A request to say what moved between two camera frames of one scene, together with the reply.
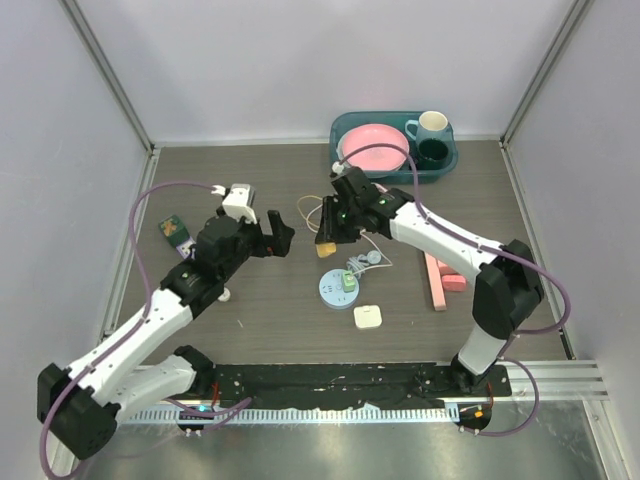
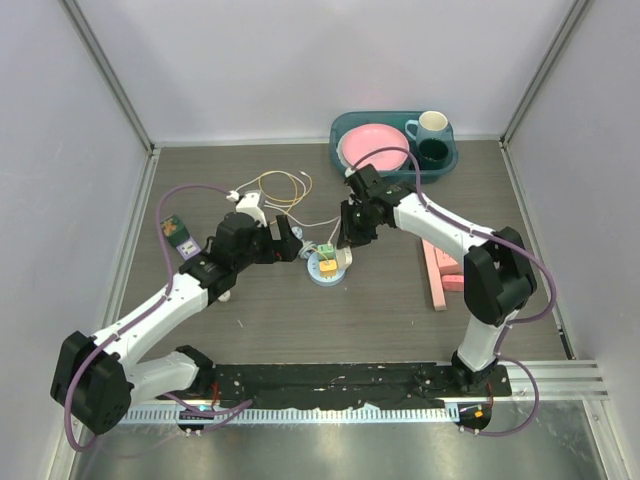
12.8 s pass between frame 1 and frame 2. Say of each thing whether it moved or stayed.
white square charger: moved
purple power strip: stayed
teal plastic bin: stayed
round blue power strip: moved
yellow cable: moved
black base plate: stayed
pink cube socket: stayed
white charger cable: moved
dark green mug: stayed
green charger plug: moved
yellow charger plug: moved
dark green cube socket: stayed
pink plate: stayed
